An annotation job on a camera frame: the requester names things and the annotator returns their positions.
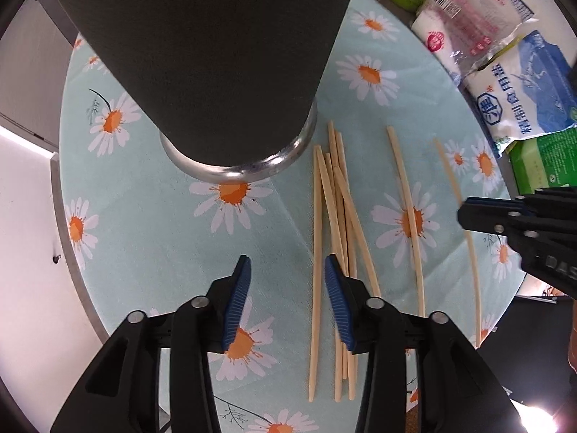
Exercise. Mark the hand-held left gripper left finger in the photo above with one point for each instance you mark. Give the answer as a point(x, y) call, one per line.
point(236, 300)

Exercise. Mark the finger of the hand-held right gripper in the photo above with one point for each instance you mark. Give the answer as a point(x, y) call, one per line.
point(496, 204)
point(487, 222)

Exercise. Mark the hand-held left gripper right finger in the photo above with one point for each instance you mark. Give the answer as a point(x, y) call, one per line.
point(338, 306)

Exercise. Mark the wooden chopstick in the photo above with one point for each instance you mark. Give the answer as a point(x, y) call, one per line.
point(401, 176)
point(332, 144)
point(334, 207)
point(474, 279)
point(314, 279)
point(367, 266)
point(328, 198)
point(341, 153)

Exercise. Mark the black cylindrical utensil holder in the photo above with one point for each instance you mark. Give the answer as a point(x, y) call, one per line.
point(203, 54)

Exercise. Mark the large green packet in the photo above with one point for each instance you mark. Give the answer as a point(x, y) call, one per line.
point(547, 162)

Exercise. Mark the daisy print tablecloth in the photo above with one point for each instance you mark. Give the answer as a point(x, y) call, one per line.
point(157, 234)

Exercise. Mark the blue and white salt bag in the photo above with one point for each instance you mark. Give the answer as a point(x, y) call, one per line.
point(527, 94)

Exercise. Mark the pink and white bag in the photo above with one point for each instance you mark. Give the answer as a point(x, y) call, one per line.
point(473, 9)

